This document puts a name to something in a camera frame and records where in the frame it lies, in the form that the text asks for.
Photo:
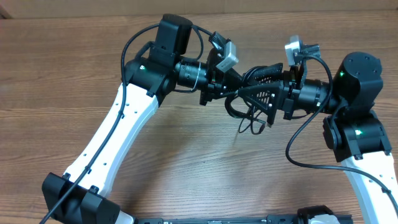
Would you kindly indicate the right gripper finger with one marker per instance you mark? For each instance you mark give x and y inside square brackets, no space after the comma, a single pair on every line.
[265,97]
[264,74]

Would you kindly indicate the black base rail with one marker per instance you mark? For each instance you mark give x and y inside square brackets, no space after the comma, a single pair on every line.
[315,214]

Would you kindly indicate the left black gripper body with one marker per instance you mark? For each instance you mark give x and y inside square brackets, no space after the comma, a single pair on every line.
[214,85]

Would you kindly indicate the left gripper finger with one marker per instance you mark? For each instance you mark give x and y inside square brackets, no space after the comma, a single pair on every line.
[232,80]
[224,94]

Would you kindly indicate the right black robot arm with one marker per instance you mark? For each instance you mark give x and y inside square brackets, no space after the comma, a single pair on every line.
[351,128]

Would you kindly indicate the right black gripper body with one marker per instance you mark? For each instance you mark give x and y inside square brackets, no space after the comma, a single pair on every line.
[289,89]

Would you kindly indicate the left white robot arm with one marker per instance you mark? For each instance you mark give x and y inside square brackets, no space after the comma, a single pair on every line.
[81,193]

